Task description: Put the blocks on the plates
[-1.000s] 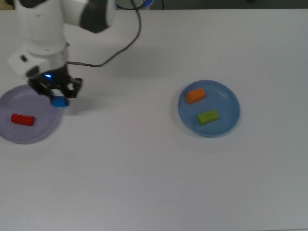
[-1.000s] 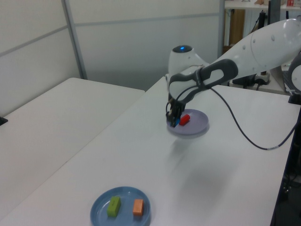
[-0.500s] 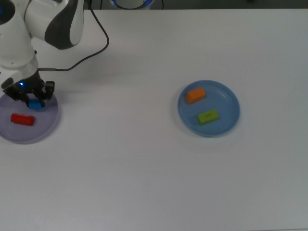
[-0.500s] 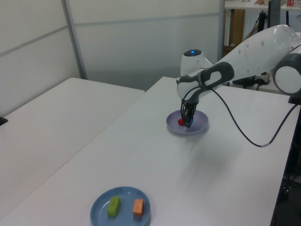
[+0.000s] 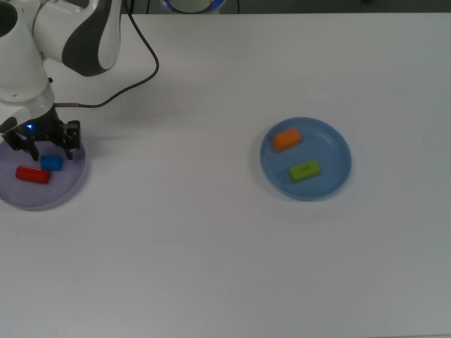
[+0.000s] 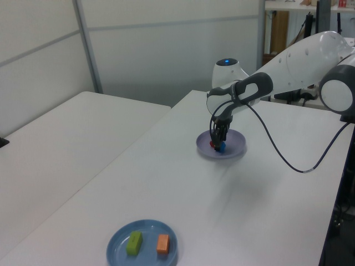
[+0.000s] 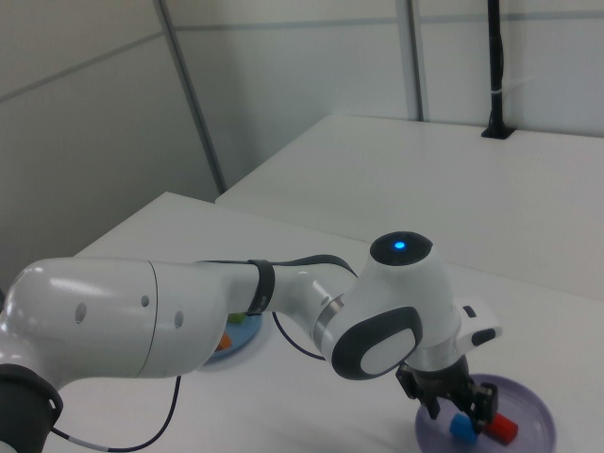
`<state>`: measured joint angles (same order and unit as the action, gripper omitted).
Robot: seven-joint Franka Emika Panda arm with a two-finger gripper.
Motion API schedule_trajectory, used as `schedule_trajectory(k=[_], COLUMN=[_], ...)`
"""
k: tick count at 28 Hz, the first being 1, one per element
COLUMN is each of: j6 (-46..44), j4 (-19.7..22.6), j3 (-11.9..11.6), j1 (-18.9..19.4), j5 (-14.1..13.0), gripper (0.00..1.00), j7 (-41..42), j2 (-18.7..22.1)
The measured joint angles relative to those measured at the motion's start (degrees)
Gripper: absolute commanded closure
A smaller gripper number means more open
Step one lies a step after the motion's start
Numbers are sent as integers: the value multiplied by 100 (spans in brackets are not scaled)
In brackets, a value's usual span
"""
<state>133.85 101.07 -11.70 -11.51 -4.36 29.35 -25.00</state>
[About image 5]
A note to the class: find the orange block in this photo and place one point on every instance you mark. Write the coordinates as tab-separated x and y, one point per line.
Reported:
287	139

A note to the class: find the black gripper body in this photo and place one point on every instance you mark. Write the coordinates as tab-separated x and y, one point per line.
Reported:
42	128

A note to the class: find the blue plate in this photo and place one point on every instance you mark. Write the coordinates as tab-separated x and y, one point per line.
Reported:
327	155

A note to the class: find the purple plate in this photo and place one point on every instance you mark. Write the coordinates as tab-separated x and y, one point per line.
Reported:
42	192

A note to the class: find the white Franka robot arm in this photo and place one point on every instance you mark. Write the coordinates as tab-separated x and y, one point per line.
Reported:
24	63

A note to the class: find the blue block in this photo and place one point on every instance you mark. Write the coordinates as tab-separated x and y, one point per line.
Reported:
51	162

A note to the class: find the red cylinder block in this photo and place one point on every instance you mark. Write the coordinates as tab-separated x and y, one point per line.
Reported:
32	174

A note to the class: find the green block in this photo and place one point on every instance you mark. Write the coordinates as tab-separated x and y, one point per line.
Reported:
304	171

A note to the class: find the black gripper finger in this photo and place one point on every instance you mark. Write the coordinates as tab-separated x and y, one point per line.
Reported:
21	144
73	137

